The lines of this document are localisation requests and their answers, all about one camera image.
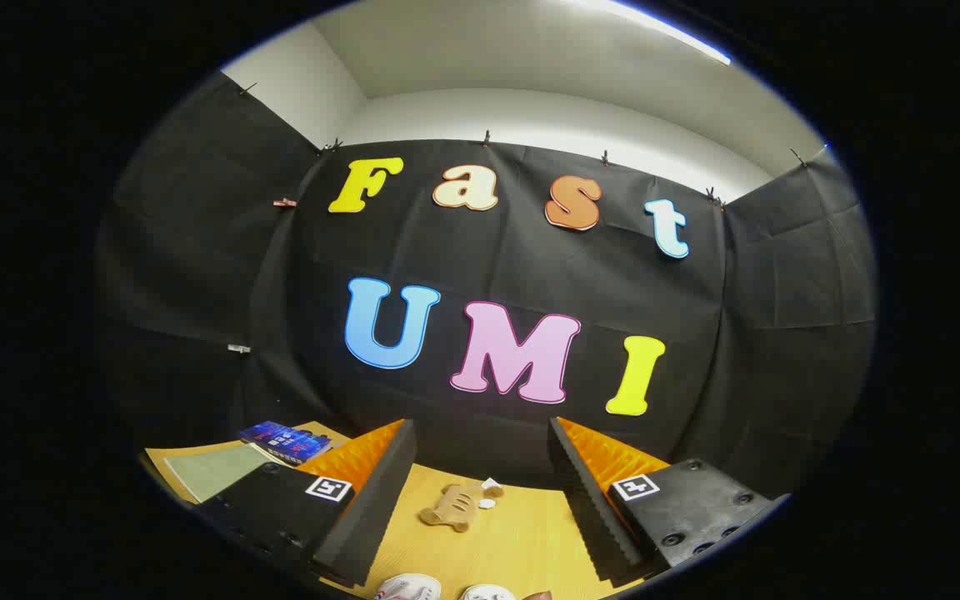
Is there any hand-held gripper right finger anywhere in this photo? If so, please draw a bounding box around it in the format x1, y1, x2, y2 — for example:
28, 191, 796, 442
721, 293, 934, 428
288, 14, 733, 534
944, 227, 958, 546
548, 416, 791, 584

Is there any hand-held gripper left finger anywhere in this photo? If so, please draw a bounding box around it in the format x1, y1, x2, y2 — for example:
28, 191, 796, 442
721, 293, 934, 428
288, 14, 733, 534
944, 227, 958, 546
195, 418, 418, 587

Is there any brown bread plush toy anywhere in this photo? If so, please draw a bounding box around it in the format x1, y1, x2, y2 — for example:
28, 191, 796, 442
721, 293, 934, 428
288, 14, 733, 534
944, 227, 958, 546
420, 478, 504, 533

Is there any dark blue book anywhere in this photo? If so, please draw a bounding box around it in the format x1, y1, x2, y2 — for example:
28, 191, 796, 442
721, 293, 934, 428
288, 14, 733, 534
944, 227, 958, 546
238, 421, 335, 465

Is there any black backdrop cloth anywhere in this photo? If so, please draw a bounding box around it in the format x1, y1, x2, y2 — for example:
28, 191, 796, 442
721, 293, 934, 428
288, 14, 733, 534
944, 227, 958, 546
97, 71, 878, 501

